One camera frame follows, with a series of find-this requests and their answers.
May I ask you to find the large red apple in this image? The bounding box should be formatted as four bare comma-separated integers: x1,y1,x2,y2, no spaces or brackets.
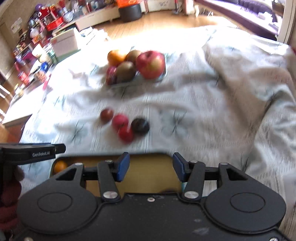
136,51,166,80

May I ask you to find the pink radish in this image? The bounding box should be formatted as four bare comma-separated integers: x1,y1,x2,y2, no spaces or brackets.
111,113,129,131

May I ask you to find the small red tomato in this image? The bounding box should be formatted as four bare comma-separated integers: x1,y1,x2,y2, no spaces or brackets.
117,126,134,143

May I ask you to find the large orange with stem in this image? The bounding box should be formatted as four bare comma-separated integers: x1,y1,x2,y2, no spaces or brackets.
107,50,126,66

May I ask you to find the brown kiwi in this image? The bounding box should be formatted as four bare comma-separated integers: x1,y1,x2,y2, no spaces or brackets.
125,50,142,65
115,61,137,83

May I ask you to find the orange crate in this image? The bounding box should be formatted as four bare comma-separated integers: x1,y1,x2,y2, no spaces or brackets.
116,0,140,8

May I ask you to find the purple sofa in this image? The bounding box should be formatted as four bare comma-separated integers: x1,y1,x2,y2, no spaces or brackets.
195,1,280,40

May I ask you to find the white cardboard box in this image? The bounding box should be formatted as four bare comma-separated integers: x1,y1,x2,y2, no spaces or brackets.
50,28,83,58

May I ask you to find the white low cabinet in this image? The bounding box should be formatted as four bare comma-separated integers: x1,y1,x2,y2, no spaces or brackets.
74,5,122,32

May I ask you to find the gold metal tray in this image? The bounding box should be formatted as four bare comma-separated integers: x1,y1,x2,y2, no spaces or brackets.
49,153,182,196

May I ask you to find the dark red plum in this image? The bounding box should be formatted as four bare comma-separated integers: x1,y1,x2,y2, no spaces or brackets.
100,108,114,123

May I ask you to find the dark plum on plate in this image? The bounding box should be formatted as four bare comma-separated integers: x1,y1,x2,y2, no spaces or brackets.
105,74,117,86

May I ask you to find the back brown kiwi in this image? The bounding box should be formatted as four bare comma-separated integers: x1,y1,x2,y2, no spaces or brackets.
125,50,142,65

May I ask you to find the front brown kiwi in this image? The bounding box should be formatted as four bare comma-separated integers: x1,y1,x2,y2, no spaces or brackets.
115,61,137,83

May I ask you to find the yellow orange tomato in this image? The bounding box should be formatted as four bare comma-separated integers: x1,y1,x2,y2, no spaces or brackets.
53,161,68,174

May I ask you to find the red plum on plate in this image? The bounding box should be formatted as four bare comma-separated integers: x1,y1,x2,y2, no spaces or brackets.
106,66,117,79

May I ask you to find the black round ottoman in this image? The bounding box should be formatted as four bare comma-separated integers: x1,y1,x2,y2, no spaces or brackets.
118,4,142,23

